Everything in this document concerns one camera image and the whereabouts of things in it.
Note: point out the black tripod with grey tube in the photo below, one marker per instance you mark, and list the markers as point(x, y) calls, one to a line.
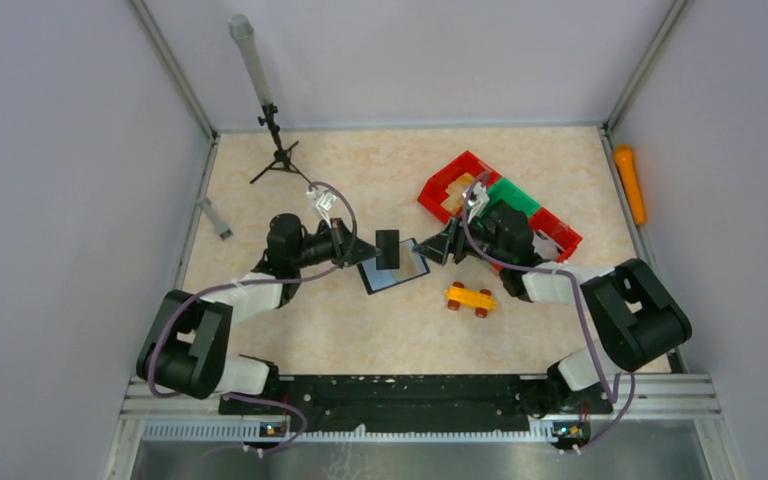
point(243, 34)

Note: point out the red bin with plastic bags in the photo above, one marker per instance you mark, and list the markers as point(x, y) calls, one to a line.
point(553, 239)

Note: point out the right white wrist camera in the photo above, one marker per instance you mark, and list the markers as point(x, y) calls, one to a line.
point(475, 201)

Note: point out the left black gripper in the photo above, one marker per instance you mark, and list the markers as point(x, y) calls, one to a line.
point(347, 250)

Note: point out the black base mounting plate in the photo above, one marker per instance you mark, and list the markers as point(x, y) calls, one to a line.
point(421, 403)

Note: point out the orange flashlight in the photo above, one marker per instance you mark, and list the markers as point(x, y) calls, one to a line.
point(624, 160)

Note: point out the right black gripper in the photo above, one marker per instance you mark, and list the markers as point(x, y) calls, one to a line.
point(435, 248)

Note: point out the red bin with wooden blocks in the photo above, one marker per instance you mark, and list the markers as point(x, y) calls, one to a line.
point(439, 194)

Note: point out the small grey tool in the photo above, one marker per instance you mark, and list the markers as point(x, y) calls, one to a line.
point(221, 227)

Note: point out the black leather card holder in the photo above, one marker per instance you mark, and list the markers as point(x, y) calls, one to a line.
point(397, 263)

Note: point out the yellow toy brick car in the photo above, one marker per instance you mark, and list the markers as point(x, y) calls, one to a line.
point(482, 302)

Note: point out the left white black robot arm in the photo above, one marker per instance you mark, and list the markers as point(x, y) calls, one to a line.
point(186, 349)

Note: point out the green plastic bin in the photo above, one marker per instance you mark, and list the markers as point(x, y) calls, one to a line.
point(503, 190)

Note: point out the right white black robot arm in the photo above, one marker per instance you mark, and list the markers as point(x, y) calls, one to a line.
point(629, 316)

